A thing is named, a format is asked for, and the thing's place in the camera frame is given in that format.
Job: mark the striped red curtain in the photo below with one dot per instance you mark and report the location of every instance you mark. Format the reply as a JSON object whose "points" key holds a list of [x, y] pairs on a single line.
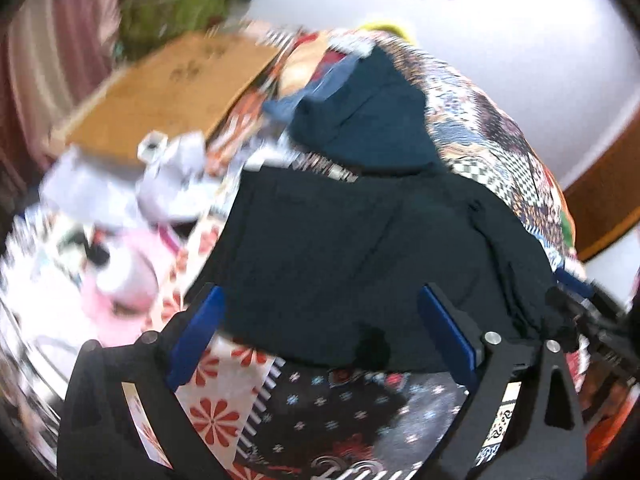
{"points": [[45, 60]]}

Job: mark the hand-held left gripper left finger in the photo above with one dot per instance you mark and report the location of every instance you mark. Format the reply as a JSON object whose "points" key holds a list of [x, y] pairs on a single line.
{"points": [[200, 330]]}

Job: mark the pink cloth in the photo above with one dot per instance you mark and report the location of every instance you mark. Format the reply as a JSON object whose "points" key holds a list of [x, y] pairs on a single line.
{"points": [[125, 275]]}

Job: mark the blue jeans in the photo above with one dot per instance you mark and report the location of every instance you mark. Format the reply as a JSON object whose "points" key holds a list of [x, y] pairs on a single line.
{"points": [[320, 95]]}

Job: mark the wooden lap desk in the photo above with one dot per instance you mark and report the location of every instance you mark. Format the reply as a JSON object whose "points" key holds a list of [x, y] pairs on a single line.
{"points": [[165, 90]]}

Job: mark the wooden wardrobe with white door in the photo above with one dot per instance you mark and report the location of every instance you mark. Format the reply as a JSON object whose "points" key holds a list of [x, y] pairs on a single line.
{"points": [[605, 200]]}

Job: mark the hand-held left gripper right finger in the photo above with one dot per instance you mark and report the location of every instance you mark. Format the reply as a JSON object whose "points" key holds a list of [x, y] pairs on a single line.
{"points": [[445, 330]]}

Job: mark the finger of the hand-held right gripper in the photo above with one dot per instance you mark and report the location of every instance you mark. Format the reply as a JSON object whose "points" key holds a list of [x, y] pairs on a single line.
{"points": [[570, 280], [565, 305]]}

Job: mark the green fabric storage box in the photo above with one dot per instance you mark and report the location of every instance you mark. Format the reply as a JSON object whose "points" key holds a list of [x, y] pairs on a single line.
{"points": [[170, 12]]}

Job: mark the yellow curved headboard pad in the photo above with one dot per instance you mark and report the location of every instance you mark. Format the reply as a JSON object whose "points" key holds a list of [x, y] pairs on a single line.
{"points": [[387, 30]]}

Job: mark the black pants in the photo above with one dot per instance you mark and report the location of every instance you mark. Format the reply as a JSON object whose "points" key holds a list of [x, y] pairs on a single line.
{"points": [[360, 260]]}

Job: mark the patchwork printed blanket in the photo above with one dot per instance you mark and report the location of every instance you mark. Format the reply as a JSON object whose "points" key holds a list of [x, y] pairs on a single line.
{"points": [[490, 125]]}

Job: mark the dark folded pants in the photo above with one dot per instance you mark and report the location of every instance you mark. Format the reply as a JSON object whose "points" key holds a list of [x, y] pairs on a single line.
{"points": [[370, 115]]}

